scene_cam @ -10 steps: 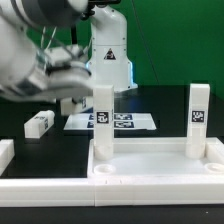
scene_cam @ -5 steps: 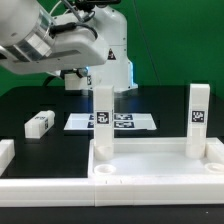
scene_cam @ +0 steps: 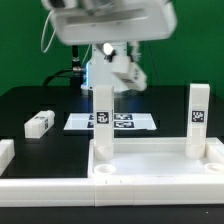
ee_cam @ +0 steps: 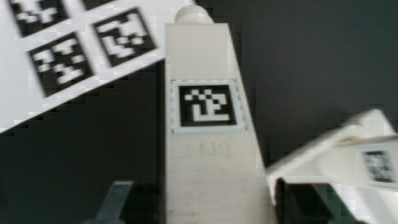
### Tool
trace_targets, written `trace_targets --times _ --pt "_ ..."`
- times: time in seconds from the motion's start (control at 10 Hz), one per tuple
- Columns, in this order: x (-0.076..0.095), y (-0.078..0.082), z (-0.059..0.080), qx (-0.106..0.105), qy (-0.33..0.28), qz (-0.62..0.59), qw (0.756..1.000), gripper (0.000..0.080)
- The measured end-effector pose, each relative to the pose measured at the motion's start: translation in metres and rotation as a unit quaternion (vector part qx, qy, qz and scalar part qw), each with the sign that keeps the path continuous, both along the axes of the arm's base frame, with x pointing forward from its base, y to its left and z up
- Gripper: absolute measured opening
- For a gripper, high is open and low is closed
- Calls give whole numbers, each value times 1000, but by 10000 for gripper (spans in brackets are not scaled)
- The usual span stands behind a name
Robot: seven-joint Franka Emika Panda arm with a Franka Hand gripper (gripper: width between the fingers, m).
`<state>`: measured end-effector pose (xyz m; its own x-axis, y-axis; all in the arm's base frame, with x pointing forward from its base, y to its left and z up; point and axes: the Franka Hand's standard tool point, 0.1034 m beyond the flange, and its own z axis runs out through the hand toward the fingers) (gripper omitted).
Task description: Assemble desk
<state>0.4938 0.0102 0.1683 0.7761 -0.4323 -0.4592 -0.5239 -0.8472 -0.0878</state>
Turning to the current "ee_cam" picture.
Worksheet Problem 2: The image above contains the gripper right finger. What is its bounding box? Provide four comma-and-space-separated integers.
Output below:
274, 178, 368, 224

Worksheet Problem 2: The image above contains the white desk leg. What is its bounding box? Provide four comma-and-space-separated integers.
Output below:
318, 135, 398, 192
165, 5, 277, 224

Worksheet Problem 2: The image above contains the white desk top tray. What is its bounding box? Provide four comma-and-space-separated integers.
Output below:
267, 109, 398, 224

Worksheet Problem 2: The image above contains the fiducial marker sheet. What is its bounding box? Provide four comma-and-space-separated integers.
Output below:
0, 0, 196, 133

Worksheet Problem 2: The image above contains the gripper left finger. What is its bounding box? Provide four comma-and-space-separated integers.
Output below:
82, 179, 165, 224

